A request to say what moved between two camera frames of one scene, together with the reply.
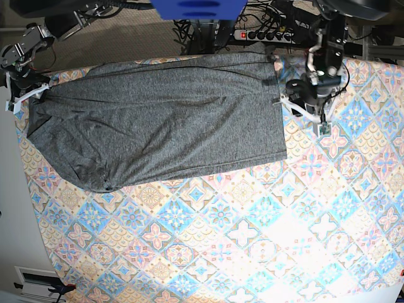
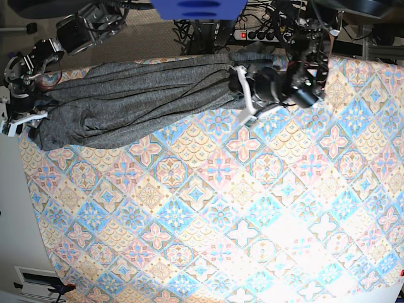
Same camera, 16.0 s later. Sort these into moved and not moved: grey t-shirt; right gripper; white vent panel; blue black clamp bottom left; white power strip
Moved: grey t-shirt; right gripper
Not moved: white power strip; white vent panel; blue black clamp bottom left
